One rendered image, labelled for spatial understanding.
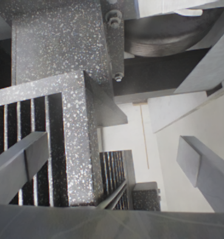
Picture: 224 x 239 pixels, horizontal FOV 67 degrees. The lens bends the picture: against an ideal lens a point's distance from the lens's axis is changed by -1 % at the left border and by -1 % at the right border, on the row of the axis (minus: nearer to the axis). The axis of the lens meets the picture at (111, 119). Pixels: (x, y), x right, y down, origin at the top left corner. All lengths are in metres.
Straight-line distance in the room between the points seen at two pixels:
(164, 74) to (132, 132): 2.51
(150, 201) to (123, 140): 3.11
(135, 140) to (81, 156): 3.39
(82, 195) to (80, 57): 0.26
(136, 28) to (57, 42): 0.43
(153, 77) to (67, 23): 0.89
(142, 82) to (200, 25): 0.55
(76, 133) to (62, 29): 0.24
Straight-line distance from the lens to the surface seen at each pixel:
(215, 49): 0.81
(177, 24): 0.80
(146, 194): 0.54
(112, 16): 0.48
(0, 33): 0.59
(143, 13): 0.51
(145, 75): 1.23
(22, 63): 0.42
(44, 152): 0.16
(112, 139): 3.63
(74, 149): 0.26
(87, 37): 0.40
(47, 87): 0.30
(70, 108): 0.27
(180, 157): 0.17
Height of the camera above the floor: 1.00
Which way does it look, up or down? 11 degrees down
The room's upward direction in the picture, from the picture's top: 173 degrees clockwise
